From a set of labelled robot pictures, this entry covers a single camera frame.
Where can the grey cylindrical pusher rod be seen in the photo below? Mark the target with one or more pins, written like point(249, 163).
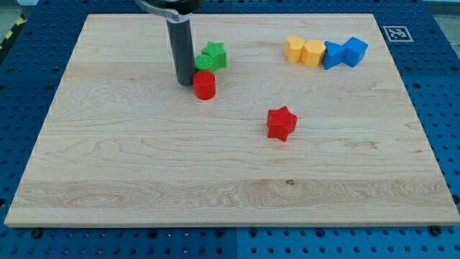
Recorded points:
point(181, 42)

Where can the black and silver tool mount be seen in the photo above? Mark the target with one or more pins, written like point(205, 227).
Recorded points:
point(175, 11)

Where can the green star block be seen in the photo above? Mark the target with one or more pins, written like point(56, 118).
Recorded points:
point(216, 51)

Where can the red star block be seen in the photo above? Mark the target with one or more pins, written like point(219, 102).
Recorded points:
point(280, 123)

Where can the green cylinder block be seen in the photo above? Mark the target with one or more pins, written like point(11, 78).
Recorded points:
point(204, 62)

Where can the red cylinder block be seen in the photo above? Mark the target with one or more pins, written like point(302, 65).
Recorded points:
point(204, 85)

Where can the yellow heart block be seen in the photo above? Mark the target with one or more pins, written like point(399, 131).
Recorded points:
point(294, 48)

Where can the yellow hexagon block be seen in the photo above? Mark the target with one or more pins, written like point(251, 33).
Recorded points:
point(313, 53)

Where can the blue triangle block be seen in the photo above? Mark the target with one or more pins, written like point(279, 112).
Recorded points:
point(334, 54)

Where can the light wooden board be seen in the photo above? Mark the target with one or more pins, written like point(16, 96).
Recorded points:
point(124, 145)

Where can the blue cube block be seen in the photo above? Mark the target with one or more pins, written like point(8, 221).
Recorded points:
point(355, 51)

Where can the white fiducial marker tag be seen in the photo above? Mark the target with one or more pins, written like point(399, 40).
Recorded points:
point(397, 33)

